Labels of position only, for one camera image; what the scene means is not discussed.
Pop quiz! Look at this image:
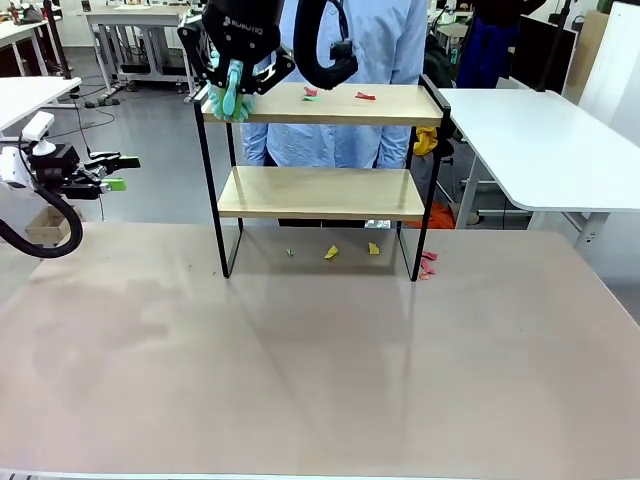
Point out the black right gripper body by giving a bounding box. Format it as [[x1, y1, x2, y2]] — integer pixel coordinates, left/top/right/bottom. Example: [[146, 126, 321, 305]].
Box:
[[201, 0, 284, 65]]

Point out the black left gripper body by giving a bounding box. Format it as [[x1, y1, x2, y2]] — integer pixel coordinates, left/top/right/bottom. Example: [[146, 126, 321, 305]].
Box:
[[30, 143, 101, 200]]

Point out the teal microfibre duster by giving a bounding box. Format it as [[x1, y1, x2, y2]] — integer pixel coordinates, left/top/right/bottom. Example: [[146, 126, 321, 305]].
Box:
[[205, 49, 259, 124]]

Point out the person's right forearm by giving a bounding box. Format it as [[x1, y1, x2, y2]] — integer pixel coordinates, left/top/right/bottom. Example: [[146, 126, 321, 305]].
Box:
[[242, 123, 271, 166]]

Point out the person's left forearm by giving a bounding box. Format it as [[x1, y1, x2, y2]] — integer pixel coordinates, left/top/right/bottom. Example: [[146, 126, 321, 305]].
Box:
[[380, 124, 416, 169]]

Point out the white lab table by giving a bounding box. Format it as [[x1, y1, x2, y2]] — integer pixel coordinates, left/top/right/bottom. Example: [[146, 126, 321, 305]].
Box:
[[437, 87, 640, 254], [0, 76, 83, 134]]

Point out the person in blue shirt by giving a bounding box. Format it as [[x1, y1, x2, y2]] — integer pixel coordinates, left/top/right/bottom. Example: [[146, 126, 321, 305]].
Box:
[[241, 0, 430, 170]]

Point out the grey metal workbench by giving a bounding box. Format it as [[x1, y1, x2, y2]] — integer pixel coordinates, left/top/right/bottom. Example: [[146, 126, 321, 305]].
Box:
[[83, 3, 214, 104]]

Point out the black pole stand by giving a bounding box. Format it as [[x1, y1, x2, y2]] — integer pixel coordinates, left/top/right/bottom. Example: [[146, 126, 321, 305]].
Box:
[[42, 0, 74, 81]]

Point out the cluttered white lab desk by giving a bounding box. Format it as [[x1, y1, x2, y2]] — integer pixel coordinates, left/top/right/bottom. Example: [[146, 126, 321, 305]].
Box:
[[0, 13, 66, 77]]

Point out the yellow cloth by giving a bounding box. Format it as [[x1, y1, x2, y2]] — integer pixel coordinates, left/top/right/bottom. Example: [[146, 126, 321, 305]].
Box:
[[413, 126, 440, 156]]

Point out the person in blue trousers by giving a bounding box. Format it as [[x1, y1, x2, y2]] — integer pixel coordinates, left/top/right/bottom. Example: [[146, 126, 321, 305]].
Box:
[[457, 0, 549, 91]]

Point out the orange cloth bundle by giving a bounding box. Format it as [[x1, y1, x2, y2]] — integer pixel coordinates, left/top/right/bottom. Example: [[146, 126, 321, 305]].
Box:
[[428, 202, 457, 230]]

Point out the black computer monitor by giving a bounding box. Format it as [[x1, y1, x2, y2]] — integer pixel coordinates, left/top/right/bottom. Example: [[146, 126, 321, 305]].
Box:
[[514, 14, 577, 94]]

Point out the black tripod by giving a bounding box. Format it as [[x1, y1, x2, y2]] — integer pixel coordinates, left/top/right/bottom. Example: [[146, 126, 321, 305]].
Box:
[[551, 0, 576, 36]]

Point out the brown cardboard sheet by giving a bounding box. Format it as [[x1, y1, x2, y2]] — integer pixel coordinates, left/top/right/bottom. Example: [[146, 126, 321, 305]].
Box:
[[564, 9, 612, 101]]

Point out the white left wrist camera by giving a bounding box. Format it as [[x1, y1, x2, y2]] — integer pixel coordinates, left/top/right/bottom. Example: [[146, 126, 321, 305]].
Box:
[[19, 110, 55, 156]]

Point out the black frame wooden shelf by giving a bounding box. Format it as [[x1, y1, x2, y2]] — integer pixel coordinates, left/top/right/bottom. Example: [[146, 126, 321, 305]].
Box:
[[192, 73, 452, 282]]

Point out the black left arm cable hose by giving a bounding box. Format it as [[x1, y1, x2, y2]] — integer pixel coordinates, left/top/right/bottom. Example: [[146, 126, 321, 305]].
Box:
[[0, 182, 85, 260]]

